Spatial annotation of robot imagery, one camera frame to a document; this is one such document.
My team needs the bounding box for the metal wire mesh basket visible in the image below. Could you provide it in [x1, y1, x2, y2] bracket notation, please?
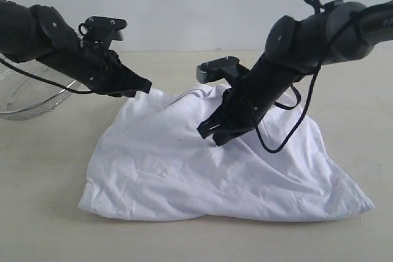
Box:
[1, 55, 80, 120]

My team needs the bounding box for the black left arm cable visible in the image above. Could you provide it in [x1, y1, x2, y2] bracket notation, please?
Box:
[0, 0, 108, 94]

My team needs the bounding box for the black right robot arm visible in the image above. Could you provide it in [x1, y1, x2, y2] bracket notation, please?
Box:
[196, 1, 392, 146]

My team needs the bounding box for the white t-shirt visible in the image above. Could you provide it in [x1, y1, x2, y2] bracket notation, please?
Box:
[78, 85, 374, 222]

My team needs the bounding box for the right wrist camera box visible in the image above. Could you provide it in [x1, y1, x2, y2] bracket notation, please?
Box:
[196, 56, 249, 87]

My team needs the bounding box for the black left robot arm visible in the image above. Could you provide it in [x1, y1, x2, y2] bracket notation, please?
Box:
[1, 1, 152, 98]

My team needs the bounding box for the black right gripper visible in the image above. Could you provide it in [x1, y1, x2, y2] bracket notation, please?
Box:
[197, 88, 267, 146]

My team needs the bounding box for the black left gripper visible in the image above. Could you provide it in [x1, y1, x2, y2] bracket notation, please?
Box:
[39, 46, 152, 98]

